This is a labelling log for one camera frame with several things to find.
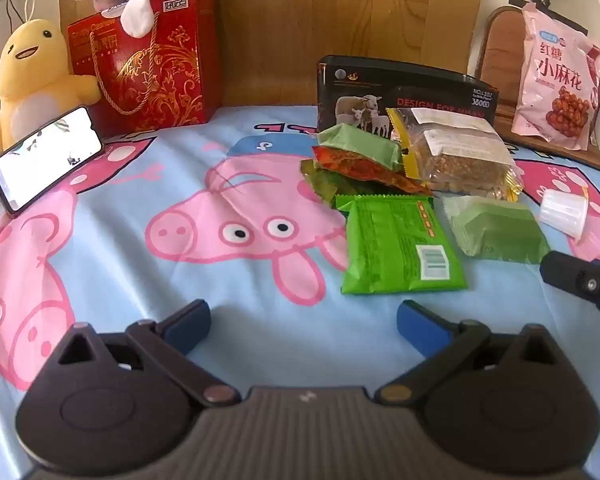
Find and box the dark green snack packet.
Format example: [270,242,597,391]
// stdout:
[300,159,396,209]

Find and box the bright green snack packet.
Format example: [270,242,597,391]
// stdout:
[335,194,468,297]

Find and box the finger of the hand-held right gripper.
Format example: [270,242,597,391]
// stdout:
[539,251,600,333]

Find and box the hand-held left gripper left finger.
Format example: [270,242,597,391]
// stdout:
[47,299,242,408]

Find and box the red snack packet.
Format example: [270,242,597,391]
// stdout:
[311,146,433,196]

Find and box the yellow duck plush toy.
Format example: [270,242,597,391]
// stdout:
[0,19,104,157]

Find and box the pig print blanket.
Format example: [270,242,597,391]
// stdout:
[0,102,600,480]

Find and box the clear yellow-edged snack bag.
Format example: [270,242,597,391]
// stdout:
[385,107,525,204]

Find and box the white jelly cup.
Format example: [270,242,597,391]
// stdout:
[539,187,589,239]

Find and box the black sheep print box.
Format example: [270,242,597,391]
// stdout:
[316,55,501,137]

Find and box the red gift box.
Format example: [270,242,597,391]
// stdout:
[67,0,222,138]

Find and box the wooden chair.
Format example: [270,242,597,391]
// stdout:
[472,6,600,179]

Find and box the light green snack packet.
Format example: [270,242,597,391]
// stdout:
[317,123,406,173]

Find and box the pale green wrapped cake packet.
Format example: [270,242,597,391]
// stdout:
[442,195,552,264]

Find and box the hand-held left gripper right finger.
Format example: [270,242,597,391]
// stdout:
[375,300,567,408]

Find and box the wooden headboard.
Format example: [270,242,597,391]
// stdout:
[57,0,492,111]

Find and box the smartphone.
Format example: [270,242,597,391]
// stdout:
[0,105,105,219]

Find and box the pink snack bag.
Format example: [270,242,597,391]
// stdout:
[511,2,600,152]

